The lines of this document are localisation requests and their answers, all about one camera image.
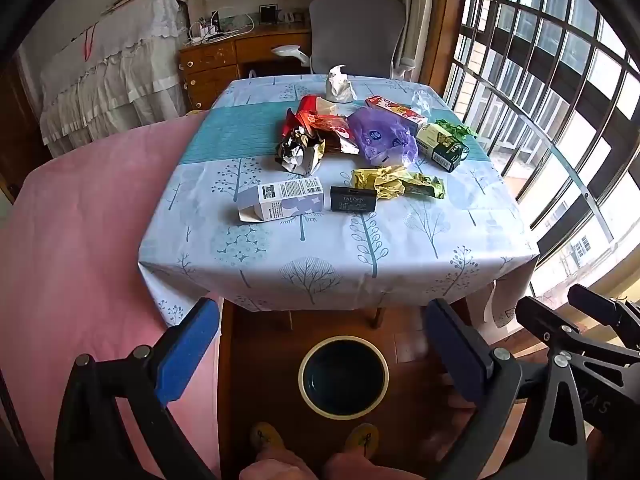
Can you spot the pink cartoon carton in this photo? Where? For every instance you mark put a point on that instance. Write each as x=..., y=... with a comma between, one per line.
x=395, y=109

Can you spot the clear plastic wrapper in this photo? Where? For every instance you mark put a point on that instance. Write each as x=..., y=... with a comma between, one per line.
x=424, y=101

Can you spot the green foil wrapper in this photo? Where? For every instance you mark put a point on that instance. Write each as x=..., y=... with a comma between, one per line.
x=462, y=130

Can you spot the small black box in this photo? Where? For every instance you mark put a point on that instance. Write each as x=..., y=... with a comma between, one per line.
x=353, y=199

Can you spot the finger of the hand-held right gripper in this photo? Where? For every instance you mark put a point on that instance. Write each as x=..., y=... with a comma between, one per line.
x=600, y=305
x=545, y=317

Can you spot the grey office chair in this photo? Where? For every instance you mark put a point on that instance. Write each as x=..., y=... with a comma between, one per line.
x=355, y=25

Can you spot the red snack bag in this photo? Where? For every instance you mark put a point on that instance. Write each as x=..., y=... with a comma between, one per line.
x=330, y=127

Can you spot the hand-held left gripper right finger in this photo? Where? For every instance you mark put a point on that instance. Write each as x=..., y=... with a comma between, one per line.
x=455, y=350

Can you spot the dark bin with cream rim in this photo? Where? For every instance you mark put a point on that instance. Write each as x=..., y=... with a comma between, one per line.
x=345, y=385

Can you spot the pink bedspread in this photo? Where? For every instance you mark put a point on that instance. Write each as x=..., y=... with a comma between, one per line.
x=90, y=240

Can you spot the wooden desk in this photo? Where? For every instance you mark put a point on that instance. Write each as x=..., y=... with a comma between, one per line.
x=215, y=60

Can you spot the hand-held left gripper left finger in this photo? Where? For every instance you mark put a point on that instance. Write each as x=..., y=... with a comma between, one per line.
x=187, y=350

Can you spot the person's left leg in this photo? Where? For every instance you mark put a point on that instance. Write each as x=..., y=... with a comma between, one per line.
x=280, y=467

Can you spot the person's leg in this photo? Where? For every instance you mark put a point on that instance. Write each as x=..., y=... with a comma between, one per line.
x=365, y=467
x=280, y=467

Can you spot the black picture frame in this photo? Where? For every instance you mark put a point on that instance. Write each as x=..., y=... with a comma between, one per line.
x=268, y=12

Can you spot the green and cream box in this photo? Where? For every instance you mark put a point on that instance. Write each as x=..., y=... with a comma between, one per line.
x=442, y=147

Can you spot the white lace cover cloth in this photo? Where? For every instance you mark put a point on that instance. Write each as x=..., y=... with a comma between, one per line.
x=125, y=60

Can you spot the window grille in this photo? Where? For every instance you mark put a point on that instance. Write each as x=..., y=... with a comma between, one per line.
x=550, y=60

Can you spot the white crumpled tissue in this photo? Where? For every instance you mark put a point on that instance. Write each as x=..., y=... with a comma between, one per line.
x=340, y=85

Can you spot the person's right leg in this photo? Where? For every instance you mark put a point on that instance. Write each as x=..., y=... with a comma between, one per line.
x=365, y=467

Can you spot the white handheld steamer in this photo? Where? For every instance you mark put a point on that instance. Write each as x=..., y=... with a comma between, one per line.
x=290, y=52

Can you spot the red paper wrapper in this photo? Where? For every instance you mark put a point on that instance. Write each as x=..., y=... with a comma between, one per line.
x=292, y=120

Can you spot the small cream box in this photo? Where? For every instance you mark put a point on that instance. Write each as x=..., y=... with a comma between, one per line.
x=327, y=106

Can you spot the yellow green crumpled wrapper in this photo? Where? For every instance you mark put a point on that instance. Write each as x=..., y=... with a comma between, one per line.
x=395, y=182

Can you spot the tree print tablecloth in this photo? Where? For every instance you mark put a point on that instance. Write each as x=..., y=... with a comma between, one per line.
x=400, y=260

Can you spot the gold black crumpled wrapper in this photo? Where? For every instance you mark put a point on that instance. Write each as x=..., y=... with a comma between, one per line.
x=300, y=152

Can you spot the yellow slipper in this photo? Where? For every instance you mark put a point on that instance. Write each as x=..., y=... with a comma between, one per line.
x=362, y=439
x=266, y=437

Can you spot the purple plastic pack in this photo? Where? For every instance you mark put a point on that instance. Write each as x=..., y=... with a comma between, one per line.
x=382, y=135

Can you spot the white lavender carton box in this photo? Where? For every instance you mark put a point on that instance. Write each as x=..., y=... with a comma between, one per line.
x=280, y=200

